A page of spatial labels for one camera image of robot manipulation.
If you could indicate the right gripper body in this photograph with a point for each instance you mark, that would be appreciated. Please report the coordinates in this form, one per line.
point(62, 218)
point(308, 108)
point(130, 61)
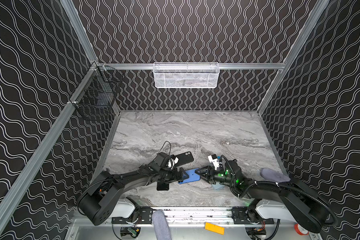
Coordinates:
point(210, 173)

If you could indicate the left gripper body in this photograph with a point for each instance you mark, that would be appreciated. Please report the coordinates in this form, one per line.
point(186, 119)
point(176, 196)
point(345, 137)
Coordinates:
point(178, 175)

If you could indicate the blue phone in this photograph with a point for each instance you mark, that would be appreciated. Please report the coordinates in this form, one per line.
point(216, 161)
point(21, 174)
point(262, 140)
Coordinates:
point(193, 177)

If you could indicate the black phone case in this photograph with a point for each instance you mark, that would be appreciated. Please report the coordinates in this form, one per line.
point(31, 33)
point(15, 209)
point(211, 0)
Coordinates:
point(182, 159)

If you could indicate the light teal phone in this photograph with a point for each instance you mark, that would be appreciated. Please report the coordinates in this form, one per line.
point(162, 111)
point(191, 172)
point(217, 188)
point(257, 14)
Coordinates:
point(218, 186)

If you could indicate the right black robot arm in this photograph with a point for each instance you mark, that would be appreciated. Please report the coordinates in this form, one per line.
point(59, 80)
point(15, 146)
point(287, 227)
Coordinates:
point(307, 208)

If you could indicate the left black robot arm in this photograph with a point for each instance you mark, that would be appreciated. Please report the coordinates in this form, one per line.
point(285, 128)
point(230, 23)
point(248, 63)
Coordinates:
point(99, 200)

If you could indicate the black phone screen up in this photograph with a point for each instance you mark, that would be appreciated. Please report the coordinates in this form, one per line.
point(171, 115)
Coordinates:
point(161, 186)

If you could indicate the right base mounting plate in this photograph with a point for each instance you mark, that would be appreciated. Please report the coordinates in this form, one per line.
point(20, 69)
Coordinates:
point(246, 216)

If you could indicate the base mounting plate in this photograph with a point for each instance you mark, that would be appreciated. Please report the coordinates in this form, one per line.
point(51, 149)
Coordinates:
point(246, 216)
point(141, 215)

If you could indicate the grey cloth on table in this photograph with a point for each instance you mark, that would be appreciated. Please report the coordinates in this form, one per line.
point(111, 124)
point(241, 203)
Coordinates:
point(273, 176)

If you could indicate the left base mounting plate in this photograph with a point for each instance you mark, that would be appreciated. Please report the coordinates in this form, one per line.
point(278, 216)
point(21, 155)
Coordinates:
point(141, 215)

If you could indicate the grey cloth roll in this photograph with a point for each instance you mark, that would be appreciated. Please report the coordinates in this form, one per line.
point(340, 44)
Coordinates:
point(161, 227)

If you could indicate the yellow card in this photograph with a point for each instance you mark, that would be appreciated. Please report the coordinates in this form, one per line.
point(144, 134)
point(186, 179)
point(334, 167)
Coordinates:
point(214, 228)

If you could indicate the red tape roll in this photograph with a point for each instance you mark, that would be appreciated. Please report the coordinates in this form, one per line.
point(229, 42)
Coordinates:
point(300, 230)

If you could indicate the white mesh basket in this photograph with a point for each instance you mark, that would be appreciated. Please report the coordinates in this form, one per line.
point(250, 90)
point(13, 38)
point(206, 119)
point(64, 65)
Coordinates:
point(182, 75)

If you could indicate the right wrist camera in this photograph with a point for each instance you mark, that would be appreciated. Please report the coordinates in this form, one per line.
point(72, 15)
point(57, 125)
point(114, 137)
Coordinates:
point(216, 161)

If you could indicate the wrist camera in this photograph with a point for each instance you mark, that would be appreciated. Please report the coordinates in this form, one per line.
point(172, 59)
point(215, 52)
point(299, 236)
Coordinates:
point(216, 161)
point(165, 161)

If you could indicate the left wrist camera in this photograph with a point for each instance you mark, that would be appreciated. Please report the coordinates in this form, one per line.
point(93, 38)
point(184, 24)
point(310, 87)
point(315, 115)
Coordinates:
point(165, 161)

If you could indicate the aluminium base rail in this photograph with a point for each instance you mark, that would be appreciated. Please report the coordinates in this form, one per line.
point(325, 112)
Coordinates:
point(197, 216)

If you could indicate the black wire basket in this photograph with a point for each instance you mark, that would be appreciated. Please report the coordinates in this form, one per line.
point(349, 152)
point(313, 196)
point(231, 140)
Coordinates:
point(96, 101)

